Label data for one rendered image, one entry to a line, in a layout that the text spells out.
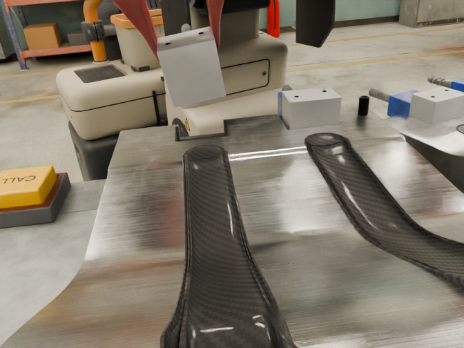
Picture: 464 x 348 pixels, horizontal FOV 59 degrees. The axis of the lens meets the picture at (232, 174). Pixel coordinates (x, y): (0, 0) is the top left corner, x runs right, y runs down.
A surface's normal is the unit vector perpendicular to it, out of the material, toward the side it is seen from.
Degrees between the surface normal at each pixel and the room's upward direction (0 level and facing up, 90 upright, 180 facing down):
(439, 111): 90
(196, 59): 99
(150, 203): 4
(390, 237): 14
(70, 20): 90
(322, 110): 90
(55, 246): 0
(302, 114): 90
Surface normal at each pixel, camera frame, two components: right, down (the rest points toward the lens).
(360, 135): -0.07, -0.88
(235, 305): -0.15, -0.99
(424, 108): -0.91, 0.25
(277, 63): 0.48, 0.51
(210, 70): 0.13, 0.59
